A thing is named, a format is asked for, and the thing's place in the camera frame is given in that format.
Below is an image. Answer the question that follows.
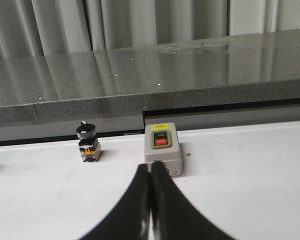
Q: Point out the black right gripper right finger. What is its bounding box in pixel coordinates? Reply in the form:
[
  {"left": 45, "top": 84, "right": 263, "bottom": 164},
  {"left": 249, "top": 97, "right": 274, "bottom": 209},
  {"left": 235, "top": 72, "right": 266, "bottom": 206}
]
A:
[{"left": 151, "top": 161, "right": 233, "bottom": 240}]

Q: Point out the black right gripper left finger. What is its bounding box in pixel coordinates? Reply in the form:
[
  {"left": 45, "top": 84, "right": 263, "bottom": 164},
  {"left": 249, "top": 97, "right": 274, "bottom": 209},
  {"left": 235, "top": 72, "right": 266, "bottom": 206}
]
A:
[{"left": 82, "top": 164, "right": 150, "bottom": 240}]

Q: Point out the grey granite counter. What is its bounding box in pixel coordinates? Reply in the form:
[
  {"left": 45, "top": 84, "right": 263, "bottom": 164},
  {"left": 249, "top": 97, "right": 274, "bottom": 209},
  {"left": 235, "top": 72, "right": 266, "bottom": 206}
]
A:
[{"left": 0, "top": 28, "right": 300, "bottom": 146}]

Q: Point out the grey curtain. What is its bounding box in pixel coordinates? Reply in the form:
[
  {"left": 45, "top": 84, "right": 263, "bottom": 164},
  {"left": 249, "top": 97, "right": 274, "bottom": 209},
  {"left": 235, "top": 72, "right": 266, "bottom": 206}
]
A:
[{"left": 0, "top": 0, "right": 300, "bottom": 60}]

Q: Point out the grey on-off switch box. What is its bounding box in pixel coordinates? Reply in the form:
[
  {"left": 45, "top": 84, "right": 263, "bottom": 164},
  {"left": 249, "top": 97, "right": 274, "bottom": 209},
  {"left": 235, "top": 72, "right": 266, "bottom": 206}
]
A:
[{"left": 144, "top": 122, "right": 183, "bottom": 177}]

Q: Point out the black selector switch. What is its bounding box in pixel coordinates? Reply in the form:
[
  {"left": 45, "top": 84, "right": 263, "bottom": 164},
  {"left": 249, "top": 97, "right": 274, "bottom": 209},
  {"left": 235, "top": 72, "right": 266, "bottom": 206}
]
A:
[{"left": 76, "top": 121, "right": 102, "bottom": 162}]

